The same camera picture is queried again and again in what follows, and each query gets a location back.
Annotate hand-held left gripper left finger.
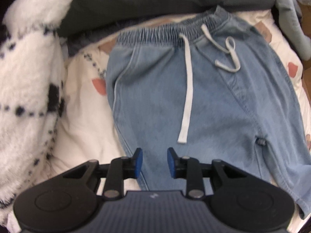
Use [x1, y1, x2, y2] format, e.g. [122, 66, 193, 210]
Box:
[61, 148, 143, 198]

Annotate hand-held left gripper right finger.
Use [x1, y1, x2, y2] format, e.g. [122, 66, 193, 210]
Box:
[167, 147, 246, 198]

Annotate light blue denim pants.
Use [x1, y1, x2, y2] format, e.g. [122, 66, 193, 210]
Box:
[106, 5, 309, 221]

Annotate cream bear printed bedsheet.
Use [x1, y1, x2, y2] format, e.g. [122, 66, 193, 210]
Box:
[10, 10, 311, 233]

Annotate dark blue fuzzy cloth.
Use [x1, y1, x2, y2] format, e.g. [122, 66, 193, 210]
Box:
[65, 21, 122, 57]

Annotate white fluffy spotted blanket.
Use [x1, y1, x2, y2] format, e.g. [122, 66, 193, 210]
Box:
[0, 0, 74, 224]

